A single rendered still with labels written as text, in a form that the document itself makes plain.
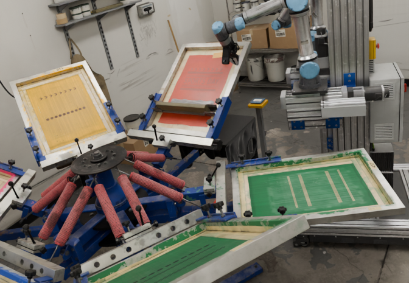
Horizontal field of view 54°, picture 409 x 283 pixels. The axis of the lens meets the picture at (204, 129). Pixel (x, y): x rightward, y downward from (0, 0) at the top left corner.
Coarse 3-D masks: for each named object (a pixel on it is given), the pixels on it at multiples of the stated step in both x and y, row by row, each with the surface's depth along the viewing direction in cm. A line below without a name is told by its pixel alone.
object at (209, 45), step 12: (192, 48) 305; (204, 48) 299; (216, 48) 294; (240, 48) 284; (180, 60) 304; (240, 60) 273; (240, 72) 271; (168, 84) 294; (228, 84) 266; (228, 96) 260; (168, 132) 266; (180, 132) 261; (192, 132) 257; (204, 132) 252
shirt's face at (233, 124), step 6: (228, 114) 325; (228, 120) 315; (234, 120) 313; (240, 120) 311; (246, 120) 309; (228, 126) 305; (234, 126) 303; (240, 126) 301; (222, 132) 297; (228, 132) 295; (234, 132) 293; (222, 138) 288; (228, 138) 286
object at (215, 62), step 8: (216, 64) 287; (232, 64) 279; (224, 72) 279; (224, 80) 274; (216, 88) 274; (200, 96) 276; (208, 96) 273; (216, 96) 270; (216, 104) 266; (184, 120) 271; (192, 120) 267; (200, 120) 264
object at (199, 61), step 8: (192, 56) 303; (200, 56) 299; (208, 56) 295; (192, 64) 298; (200, 64) 294; (208, 64) 290; (184, 72) 297; (176, 88) 291; (176, 96) 287; (184, 96) 283; (192, 96) 280; (160, 120) 281; (168, 120) 277; (176, 120) 274
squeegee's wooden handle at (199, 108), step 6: (156, 102) 276; (162, 102) 274; (168, 102) 271; (162, 108) 278; (168, 108) 274; (174, 108) 270; (180, 108) 267; (186, 108) 264; (192, 108) 260; (198, 108) 257; (204, 108) 254
